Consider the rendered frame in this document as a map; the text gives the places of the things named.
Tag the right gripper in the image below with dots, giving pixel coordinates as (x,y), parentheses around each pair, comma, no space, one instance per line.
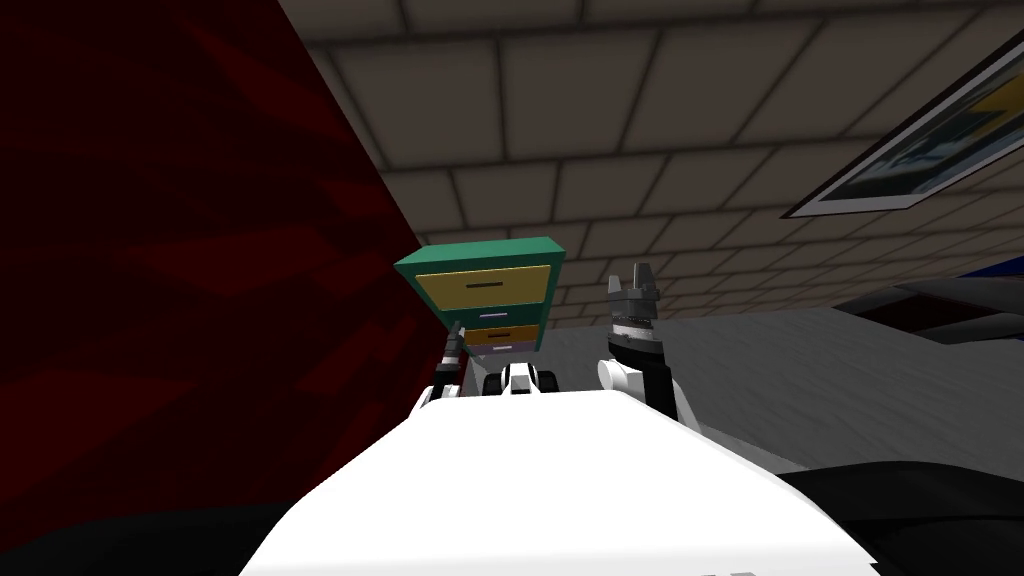
(634,310)

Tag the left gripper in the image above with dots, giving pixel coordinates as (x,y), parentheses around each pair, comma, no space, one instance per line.
(455,340)

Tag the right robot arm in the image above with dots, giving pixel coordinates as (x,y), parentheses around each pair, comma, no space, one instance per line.
(658,384)

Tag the orange-brown drawer front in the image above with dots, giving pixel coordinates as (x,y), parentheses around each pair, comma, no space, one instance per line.
(500,334)

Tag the lilac drawer front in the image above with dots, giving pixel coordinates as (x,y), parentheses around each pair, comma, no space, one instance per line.
(520,348)

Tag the yellow drawer front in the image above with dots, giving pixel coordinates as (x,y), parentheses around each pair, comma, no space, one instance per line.
(512,288)

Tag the green drawer cabinet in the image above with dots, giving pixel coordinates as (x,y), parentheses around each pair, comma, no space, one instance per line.
(432,260)

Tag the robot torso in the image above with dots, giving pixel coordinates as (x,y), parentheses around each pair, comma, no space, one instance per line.
(560,488)

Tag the white-framed wall picture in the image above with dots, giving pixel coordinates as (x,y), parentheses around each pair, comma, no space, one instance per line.
(920,152)

